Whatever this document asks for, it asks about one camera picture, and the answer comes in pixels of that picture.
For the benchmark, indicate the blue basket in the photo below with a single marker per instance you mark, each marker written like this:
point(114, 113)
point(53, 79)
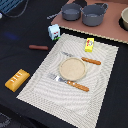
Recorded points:
point(8, 5)

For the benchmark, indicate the round beige plate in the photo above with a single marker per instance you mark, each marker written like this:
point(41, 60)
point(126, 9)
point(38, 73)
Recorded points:
point(72, 69)

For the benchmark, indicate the brown sausage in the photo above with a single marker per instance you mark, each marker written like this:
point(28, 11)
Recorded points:
point(36, 47)

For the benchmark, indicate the yellow butter box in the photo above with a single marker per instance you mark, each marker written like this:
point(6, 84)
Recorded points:
point(89, 44)

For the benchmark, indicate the beige bowl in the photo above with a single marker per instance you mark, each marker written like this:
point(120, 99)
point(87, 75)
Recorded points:
point(124, 16)

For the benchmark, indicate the wooden handled fork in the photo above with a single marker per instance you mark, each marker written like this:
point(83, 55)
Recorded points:
point(76, 85)

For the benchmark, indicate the small grey pot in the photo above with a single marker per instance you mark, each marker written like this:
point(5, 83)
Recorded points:
point(71, 12)

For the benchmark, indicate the pink brown board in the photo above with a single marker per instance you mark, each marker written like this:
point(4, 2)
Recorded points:
point(109, 28)

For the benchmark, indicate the blue milk carton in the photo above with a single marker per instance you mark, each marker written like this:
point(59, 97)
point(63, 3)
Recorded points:
point(54, 31)

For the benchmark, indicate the orange bread loaf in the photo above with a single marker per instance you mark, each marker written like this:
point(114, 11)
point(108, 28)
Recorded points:
point(17, 80)

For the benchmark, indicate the large grey pot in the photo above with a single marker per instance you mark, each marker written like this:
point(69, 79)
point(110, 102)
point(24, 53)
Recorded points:
point(92, 15)

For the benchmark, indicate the beige woven placemat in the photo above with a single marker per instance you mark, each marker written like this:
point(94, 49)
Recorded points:
point(76, 107)

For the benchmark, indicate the wooden handled knife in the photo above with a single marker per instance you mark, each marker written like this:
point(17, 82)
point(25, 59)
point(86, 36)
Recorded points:
point(83, 58)

